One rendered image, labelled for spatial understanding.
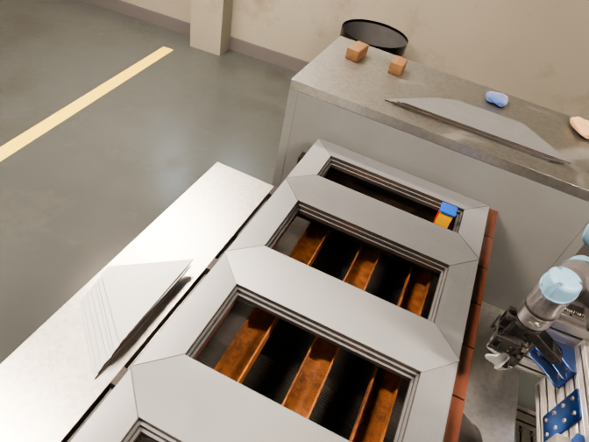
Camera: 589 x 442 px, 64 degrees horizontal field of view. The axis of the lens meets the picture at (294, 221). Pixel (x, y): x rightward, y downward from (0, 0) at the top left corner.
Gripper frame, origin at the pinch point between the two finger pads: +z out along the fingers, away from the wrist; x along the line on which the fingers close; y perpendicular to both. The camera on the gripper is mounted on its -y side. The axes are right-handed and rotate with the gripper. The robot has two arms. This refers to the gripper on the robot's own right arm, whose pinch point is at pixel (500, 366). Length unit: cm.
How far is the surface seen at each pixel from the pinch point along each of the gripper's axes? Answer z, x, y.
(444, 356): 5.5, 0.5, 13.0
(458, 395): 8.6, 8.2, 6.4
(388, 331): 5.5, 0.8, 29.5
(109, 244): 91, -42, 170
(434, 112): -16, -92, 43
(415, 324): 5.5, -5.7, 23.2
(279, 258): 6, -7, 68
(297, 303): 5, 6, 56
